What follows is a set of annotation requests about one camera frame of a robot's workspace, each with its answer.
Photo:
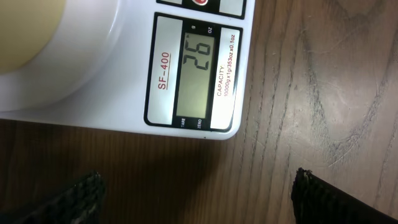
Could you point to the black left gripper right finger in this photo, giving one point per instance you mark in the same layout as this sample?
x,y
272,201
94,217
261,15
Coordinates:
x,y
318,202

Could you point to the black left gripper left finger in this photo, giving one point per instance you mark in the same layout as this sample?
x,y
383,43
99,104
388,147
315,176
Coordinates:
x,y
80,202

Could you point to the white digital kitchen scale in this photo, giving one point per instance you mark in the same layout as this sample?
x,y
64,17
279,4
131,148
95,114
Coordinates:
x,y
172,68

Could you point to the yellow bowl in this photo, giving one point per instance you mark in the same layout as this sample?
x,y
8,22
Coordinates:
x,y
26,27

